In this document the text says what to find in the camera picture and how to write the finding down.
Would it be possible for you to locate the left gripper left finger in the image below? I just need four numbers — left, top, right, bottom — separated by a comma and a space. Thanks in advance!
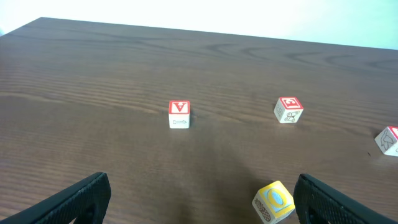
1, 172, 111, 224

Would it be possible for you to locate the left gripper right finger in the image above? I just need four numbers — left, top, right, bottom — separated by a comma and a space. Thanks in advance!
293, 174, 397, 224

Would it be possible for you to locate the red letter I block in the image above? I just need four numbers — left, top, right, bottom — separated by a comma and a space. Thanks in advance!
374, 126, 398, 157

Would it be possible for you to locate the red letter A block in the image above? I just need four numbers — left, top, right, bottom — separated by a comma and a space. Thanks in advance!
169, 100, 190, 129

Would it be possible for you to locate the yellow letter O block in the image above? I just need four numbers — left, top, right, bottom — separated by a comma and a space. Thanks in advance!
252, 181, 295, 224

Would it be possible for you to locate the red letter E block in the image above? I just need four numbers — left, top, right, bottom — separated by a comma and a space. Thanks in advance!
274, 96, 304, 124

